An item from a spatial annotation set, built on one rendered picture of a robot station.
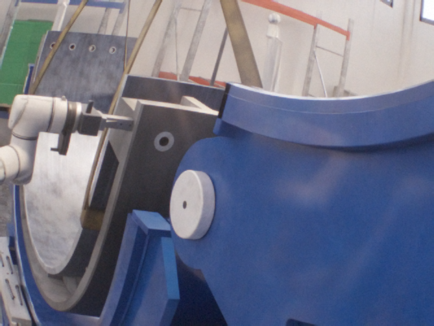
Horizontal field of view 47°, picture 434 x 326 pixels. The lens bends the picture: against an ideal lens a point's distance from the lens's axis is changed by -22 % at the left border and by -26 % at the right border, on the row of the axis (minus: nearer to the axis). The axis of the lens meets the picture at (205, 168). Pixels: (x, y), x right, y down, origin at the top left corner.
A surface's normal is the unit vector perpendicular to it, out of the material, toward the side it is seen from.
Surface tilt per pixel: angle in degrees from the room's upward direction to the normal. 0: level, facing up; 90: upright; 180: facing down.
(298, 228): 90
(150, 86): 91
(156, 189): 102
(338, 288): 90
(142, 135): 96
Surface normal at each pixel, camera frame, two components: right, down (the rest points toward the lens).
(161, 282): -0.87, -0.11
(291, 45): 0.42, 0.32
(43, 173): 0.43, -0.58
